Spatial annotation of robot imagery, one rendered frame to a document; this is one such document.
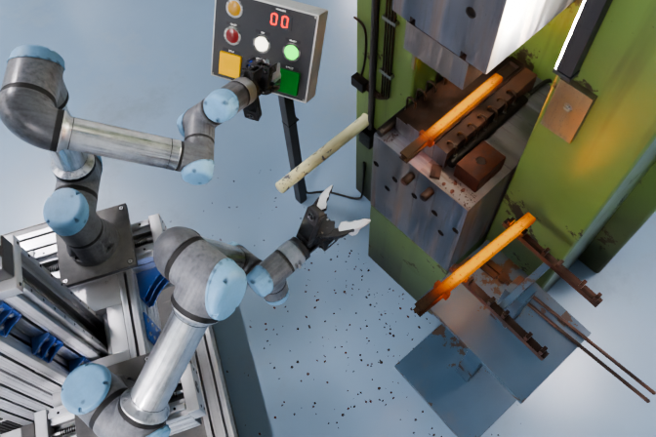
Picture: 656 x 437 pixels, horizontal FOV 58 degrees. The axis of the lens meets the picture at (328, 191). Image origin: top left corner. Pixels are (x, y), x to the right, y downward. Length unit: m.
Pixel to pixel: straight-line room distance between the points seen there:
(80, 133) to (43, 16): 2.60
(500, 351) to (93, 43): 2.78
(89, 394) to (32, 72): 0.73
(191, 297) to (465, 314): 0.89
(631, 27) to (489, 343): 0.95
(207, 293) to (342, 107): 1.99
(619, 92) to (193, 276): 0.99
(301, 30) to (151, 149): 0.63
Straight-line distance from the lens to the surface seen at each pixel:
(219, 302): 1.25
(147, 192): 2.97
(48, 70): 1.50
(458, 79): 1.51
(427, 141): 1.74
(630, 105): 1.45
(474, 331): 1.84
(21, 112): 1.43
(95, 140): 1.43
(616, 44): 1.38
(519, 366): 1.84
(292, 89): 1.87
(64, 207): 1.75
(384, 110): 2.15
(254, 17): 1.87
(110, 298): 1.94
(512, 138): 1.91
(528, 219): 1.70
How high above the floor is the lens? 2.42
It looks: 59 degrees down
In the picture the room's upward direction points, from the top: 4 degrees counter-clockwise
